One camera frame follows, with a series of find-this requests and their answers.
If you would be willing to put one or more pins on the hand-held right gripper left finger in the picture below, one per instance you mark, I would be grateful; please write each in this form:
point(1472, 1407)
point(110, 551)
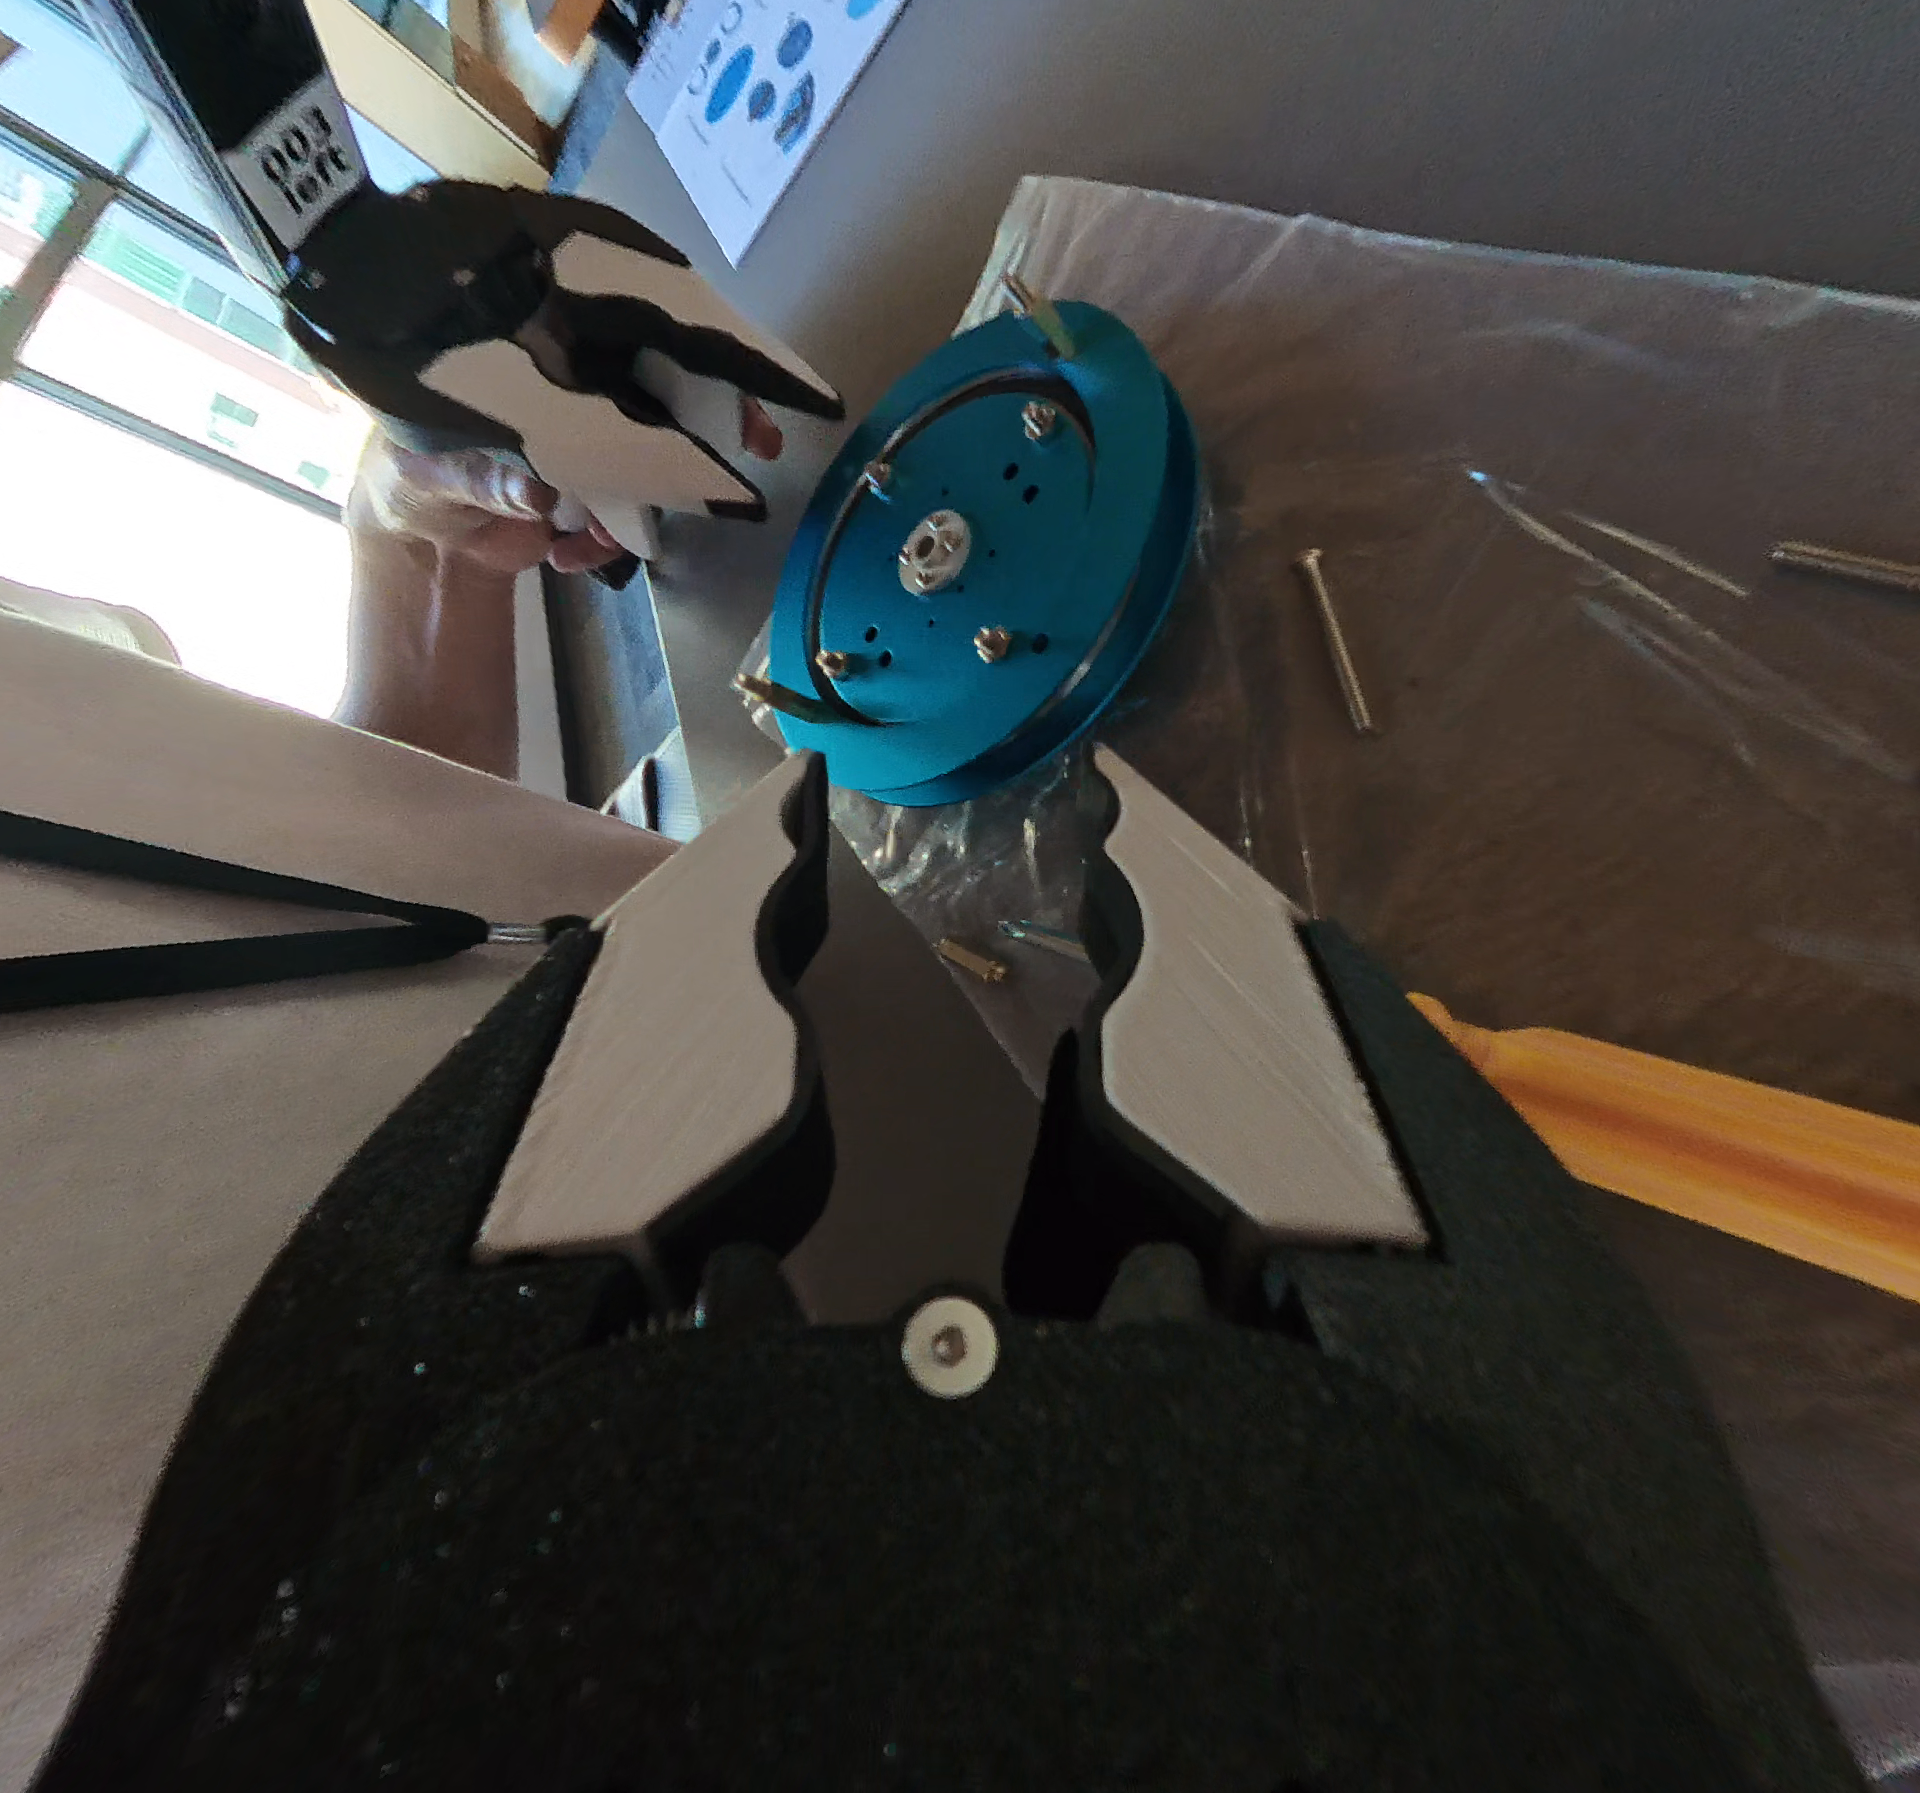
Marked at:
point(660, 1073)

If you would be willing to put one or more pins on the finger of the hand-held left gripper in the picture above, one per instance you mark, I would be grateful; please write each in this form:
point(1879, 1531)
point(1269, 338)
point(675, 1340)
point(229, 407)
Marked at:
point(584, 435)
point(660, 303)

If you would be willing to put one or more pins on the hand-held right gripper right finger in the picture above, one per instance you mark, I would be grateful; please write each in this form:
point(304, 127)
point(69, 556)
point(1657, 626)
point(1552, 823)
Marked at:
point(1245, 1073)

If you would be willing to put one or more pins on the blue round turntable base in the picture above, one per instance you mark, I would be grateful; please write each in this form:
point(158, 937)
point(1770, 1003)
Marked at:
point(960, 653)

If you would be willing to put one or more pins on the yellow tool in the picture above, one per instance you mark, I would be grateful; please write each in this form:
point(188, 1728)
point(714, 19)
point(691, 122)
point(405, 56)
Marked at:
point(1725, 1148)

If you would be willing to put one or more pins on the person's left forearm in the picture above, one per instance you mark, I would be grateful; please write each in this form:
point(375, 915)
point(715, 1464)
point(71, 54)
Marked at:
point(429, 653)

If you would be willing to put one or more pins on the grey desk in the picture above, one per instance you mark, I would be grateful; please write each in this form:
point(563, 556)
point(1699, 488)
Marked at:
point(1426, 23)

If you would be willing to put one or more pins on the person's left hand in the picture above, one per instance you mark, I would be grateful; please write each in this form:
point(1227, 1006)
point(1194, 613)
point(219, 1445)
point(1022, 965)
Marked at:
point(449, 512)

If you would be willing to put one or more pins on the open instruction booklet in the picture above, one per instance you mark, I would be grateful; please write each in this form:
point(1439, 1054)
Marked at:
point(781, 159)

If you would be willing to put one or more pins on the tall framed window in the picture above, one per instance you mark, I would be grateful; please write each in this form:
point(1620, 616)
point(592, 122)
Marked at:
point(122, 472)

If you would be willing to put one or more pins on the large clear plastic bag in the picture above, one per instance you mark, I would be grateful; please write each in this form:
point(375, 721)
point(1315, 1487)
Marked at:
point(1576, 848)

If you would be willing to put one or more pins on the long silver bolt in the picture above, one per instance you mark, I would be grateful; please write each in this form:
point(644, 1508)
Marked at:
point(1334, 646)

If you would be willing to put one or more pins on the thin silver bolt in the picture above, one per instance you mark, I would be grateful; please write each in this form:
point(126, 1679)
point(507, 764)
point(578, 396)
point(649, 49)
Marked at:
point(1846, 565)

